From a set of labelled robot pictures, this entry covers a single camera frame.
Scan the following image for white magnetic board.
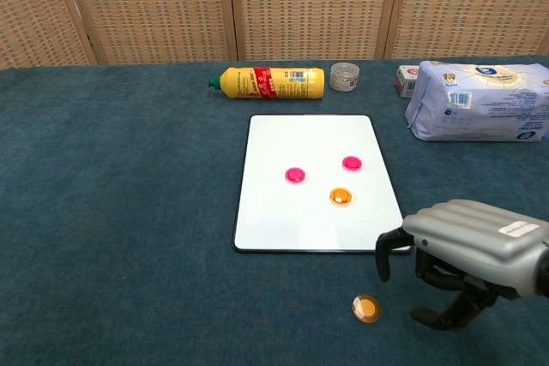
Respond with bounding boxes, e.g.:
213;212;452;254
232;114;413;254

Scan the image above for dark teal table cloth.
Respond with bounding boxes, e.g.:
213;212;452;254
0;55;549;366

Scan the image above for woven bamboo folding screen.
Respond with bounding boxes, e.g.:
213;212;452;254
0;0;549;70

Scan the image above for white toothpaste box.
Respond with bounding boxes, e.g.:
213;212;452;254
395;64;421;99

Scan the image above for yellow bottle with green cap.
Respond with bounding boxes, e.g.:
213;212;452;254
208;67;326;100

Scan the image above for orange token bottom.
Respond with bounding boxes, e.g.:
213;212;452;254
351;294;382;324

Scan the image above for orange token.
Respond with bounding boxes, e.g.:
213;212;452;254
351;294;382;324
329;187;353;207

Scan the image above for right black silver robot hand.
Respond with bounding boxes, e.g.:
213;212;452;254
374;199;549;333

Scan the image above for pale blue tissue pack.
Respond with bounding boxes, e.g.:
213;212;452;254
404;60;549;143

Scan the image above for small clear plastic jar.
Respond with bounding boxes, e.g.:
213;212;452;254
329;62;361;93

